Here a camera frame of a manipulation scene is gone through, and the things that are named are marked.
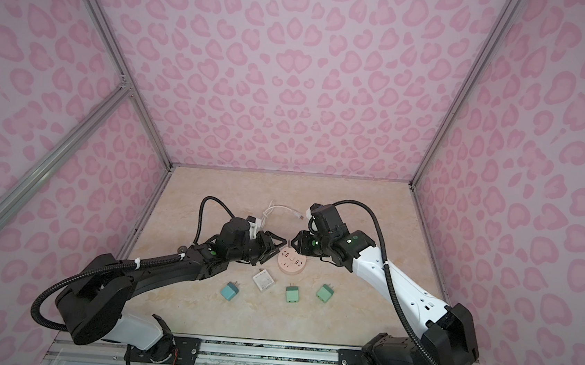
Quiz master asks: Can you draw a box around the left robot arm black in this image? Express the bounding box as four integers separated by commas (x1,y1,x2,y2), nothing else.
55,217,287,362

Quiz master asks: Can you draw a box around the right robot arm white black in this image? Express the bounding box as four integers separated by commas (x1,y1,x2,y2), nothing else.
291,201,480,365

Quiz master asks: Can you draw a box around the pink round power strip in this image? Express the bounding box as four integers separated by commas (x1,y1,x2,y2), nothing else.
277,248,307,276

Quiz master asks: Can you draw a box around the white square plug adapter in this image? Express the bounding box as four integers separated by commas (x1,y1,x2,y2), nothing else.
252,270,275,292

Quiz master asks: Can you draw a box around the green plug adapter middle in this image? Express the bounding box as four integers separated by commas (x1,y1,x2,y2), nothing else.
285,285,300,304

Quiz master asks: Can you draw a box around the green plug adapter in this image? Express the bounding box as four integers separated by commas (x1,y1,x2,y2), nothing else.
285,285,300,304
316,284,334,303

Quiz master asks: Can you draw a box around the teal plug adapter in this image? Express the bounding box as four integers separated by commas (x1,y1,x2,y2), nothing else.
220,281,240,302

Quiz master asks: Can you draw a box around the green plug adapter right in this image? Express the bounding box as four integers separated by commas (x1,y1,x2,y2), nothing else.
316,284,334,303

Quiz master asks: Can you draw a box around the white power strip cable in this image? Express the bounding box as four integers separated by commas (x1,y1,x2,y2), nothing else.
259,201,306,231

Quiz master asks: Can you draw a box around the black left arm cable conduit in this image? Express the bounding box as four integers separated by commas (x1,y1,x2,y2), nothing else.
28,180,237,347

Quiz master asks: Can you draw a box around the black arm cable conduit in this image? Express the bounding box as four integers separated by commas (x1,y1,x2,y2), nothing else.
28,180,237,347
307,196,481,365

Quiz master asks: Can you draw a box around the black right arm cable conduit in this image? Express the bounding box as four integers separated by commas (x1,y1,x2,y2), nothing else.
307,196,481,365

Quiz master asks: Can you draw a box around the aluminium frame profile left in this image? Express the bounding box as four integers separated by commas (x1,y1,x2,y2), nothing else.
0,0,173,242

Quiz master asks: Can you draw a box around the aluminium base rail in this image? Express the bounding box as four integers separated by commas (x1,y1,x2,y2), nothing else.
41,316,497,365

